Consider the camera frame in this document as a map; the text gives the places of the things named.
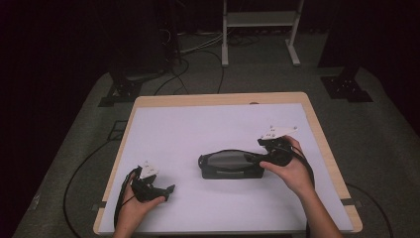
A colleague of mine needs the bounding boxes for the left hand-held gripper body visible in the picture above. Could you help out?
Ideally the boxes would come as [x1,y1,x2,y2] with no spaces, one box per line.
[131,161,160,203]

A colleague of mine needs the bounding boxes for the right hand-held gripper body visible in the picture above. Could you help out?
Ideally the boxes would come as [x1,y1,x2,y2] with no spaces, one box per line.
[257,125,299,168]

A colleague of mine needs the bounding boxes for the black bag with grey panel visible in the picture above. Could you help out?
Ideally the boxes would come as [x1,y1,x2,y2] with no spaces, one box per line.
[197,149,265,180]

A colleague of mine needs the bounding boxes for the person's left hand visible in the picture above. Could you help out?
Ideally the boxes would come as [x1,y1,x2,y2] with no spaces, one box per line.
[113,172,167,232]

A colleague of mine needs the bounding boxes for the person's right hand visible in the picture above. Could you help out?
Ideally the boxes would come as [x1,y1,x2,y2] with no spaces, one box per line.
[259,135,315,196]

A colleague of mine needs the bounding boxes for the white table mat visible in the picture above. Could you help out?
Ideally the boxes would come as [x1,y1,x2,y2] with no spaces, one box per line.
[98,102,355,234]

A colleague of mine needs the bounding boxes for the wooden table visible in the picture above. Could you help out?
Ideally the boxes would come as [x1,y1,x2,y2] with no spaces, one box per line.
[92,91,364,236]

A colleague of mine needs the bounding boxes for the black stand base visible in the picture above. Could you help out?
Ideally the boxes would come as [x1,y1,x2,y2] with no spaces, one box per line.
[97,63,145,108]
[319,63,374,104]

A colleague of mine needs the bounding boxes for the white metal stand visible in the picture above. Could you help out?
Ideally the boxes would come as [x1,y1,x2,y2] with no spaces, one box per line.
[221,0,305,68]

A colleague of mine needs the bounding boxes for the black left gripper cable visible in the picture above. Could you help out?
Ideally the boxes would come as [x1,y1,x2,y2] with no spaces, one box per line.
[113,166,143,230]

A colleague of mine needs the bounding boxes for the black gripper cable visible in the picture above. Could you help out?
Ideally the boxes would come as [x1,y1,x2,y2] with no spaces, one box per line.
[113,166,143,230]
[283,144,316,238]

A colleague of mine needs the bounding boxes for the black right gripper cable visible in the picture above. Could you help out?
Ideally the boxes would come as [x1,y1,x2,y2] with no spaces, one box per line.
[283,144,316,238]

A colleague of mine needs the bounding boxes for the black square floor frame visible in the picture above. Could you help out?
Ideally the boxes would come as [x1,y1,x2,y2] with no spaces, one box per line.
[106,119,129,142]

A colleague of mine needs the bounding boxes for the black floor cable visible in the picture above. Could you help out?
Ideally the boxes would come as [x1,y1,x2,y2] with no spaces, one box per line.
[62,140,117,238]
[153,49,226,96]
[346,182,394,238]

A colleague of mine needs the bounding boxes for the white floor cables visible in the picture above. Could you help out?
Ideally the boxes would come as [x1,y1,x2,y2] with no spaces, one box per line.
[177,30,226,56]

